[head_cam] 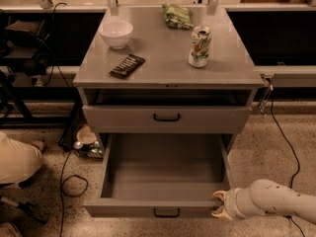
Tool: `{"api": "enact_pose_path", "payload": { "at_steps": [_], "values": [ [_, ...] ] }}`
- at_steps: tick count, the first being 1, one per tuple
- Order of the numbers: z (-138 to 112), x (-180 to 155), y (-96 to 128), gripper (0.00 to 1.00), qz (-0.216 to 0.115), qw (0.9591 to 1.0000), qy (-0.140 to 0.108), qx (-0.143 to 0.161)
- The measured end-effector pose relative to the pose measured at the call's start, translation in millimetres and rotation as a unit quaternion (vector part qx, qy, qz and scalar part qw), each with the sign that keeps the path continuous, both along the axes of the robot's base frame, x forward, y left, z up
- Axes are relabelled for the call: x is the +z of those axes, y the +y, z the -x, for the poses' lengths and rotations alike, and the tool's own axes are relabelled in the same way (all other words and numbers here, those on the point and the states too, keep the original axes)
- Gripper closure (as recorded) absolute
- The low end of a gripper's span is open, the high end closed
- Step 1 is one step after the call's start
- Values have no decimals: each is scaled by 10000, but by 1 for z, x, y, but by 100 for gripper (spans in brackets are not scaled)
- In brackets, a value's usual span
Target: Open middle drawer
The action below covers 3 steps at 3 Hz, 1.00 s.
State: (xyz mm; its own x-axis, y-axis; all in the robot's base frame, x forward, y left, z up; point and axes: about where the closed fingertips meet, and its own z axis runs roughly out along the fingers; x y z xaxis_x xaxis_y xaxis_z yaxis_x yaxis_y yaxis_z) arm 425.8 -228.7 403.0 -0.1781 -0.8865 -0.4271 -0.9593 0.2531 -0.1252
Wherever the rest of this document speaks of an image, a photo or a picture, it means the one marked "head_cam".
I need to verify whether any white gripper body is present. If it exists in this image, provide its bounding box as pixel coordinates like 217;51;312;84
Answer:
223;188;264;220

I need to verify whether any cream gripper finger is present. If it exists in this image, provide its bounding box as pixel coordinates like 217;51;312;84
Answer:
211;207;232;220
212;191;227;201

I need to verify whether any grey drawer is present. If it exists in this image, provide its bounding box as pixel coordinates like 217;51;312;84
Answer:
84;133;232;218
83;89;251;134

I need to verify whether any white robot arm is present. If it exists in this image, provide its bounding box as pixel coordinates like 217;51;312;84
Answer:
211;179;316;224

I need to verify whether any grey top drawer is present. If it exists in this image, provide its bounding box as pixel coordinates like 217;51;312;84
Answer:
83;89;251;134

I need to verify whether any grey drawer cabinet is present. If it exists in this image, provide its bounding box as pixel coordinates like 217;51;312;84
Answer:
74;6;263;150

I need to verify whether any white green soda can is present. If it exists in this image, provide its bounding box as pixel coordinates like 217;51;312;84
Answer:
189;26;212;68

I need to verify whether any dark snack bar wrapper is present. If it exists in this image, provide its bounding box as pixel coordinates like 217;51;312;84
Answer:
110;54;145;79

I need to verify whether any green chip bag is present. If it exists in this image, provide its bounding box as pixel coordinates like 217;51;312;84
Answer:
162;4;193;30

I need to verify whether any white bowl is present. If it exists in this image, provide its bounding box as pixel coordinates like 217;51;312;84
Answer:
99;21;133;49

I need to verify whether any black tripod leg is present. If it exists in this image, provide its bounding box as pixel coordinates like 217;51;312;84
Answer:
0;195;47;225

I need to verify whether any dark equipment on shelf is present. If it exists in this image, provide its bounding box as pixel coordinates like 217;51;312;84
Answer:
2;20;50;76

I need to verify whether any black adapter cable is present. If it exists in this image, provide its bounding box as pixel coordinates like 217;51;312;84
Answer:
270;79;307;237

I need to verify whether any wire basket with items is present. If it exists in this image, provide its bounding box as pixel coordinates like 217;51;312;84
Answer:
58;103;103;160

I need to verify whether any black looped floor cable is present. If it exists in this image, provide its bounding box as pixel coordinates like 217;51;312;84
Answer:
58;150;89;237

